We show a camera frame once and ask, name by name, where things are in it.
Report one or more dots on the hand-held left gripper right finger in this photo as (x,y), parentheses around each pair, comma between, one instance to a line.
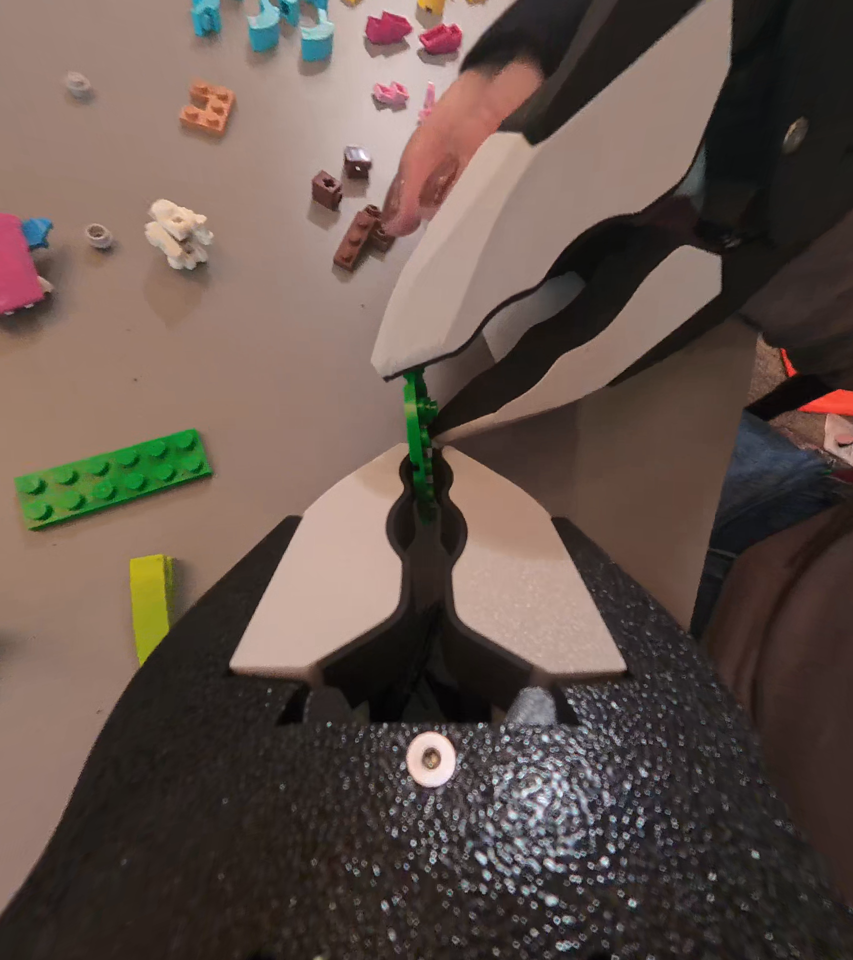
(531,577)

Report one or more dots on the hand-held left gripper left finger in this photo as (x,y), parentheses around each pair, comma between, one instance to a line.
(321,577)

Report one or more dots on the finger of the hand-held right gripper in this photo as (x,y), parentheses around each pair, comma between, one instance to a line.
(486,255)
(636,337)

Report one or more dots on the dark green lego plate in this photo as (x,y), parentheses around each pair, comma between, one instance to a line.
(419,442)

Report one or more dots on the person's right forearm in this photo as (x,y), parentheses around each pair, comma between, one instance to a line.
(839,300)

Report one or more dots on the brown lego plate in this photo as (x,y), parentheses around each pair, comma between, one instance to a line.
(355,238)

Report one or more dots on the thin light pink lego piece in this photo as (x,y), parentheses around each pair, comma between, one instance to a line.
(426,101)

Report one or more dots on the small brown lego brick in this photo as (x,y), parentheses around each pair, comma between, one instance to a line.
(327,189)

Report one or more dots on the lime lego slope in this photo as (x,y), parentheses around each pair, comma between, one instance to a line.
(149,600)

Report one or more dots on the small light pink lego piece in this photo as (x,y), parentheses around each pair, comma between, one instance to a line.
(390,93)

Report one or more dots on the magenta lego slope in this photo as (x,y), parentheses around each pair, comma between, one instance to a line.
(441,39)
(387,28)

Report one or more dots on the long bright green lego plate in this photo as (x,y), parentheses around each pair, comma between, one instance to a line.
(111,480)

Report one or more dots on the yellow lego piece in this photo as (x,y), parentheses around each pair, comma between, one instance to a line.
(430,5)

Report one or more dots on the light blue lego piece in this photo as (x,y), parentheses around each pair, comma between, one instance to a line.
(316,41)
(290,9)
(205,16)
(264,30)

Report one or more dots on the white lego piece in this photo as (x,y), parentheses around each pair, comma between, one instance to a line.
(179,229)

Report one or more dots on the orange lego plate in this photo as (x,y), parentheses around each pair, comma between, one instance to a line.
(205,112)

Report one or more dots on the grey round lego stud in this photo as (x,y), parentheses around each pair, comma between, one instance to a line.
(99,237)
(78,85)

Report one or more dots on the person's right hand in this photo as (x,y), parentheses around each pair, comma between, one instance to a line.
(441,150)

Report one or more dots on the person's leg in jeans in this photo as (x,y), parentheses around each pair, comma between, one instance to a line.
(756,480)

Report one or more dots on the orange object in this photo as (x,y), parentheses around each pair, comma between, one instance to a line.
(843,403)

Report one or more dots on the small white and red object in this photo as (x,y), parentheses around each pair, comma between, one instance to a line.
(850,450)

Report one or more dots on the person's brown clothing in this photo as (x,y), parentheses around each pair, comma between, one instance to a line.
(816,675)

